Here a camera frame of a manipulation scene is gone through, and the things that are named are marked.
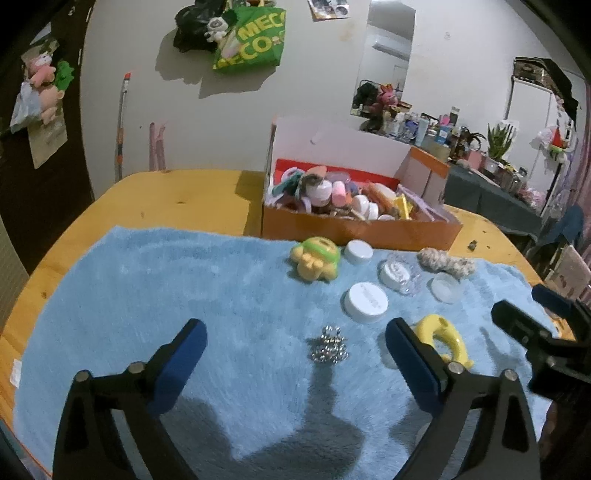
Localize clear pink bead bracelet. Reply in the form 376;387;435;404
379;254;422;296

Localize blue draped cloth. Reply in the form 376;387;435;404
538;205;585;250

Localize red green hanging toy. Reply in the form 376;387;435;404
549;128;572;161

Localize green plush toy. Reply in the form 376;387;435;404
55;60;75;90

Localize small white bottle cap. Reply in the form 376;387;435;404
344;240;374;265

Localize wall mirror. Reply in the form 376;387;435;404
347;4;416;132

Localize silver metal bead cluster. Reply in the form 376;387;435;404
308;324;350;366

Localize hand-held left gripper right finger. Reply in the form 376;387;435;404
385;318;541;480

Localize green shopping bag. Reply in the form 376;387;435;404
212;4;287;73

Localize red-tipped pole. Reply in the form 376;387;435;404
115;71;134;182

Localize yellow green frog toy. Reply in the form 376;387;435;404
290;236;342;282

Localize row of cosmetic bottles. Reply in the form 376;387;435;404
353;104;490;162

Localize dark patterned storage bag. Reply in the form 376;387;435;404
514;56;579;104

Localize pink plush toy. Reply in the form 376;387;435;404
39;85;65;125
28;52;57;86

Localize pink plush bunny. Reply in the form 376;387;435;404
376;85;400;109

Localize orange cardboard box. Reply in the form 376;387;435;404
261;115;462;252

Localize potted green plant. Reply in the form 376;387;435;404
487;121;518;162

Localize dark cloth side table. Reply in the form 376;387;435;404
443;164;546;236

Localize pile of jars and trinkets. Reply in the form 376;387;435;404
270;166;444;222

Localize clear plastic cup lid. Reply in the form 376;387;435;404
429;272;464;304

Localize black hanging bag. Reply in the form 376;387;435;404
173;0;232;52

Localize white plush toy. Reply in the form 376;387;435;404
204;16;228;43

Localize beige knitted rope piece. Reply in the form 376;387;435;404
417;248;478;279

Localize yellow ring toy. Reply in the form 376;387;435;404
414;315;475;370

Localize large white jar lid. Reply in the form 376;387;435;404
342;281;390;323

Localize white round jar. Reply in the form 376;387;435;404
379;259;411;291

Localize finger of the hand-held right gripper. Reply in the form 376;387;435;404
491;300;591;402
531;284;591;326

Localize pink wall decoration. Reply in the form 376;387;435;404
149;122;168;172

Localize blue fluffy towel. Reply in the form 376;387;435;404
11;225;561;480

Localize wall photo print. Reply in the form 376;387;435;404
308;0;350;21

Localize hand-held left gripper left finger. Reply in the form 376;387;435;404
53;318;208;480

